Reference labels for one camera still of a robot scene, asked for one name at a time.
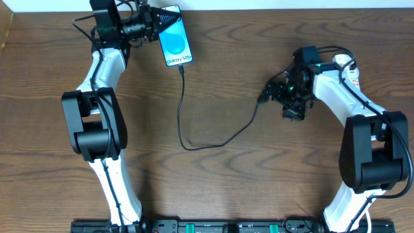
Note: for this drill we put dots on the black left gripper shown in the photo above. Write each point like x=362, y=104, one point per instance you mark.
x=149, y=24

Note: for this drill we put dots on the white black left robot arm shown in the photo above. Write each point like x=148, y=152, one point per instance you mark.
x=96, y=127

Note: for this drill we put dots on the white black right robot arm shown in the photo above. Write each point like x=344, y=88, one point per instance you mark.
x=374, y=161

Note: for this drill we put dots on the blue samsung galaxy phone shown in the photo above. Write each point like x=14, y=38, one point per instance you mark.
x=175, y=45

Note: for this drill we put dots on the white usb wall charger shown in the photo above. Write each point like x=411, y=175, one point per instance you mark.
x=350, y=71

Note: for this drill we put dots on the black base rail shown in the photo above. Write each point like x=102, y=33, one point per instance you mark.
x=174, y=226

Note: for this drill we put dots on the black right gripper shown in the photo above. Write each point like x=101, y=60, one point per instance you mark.
x=279, y=95

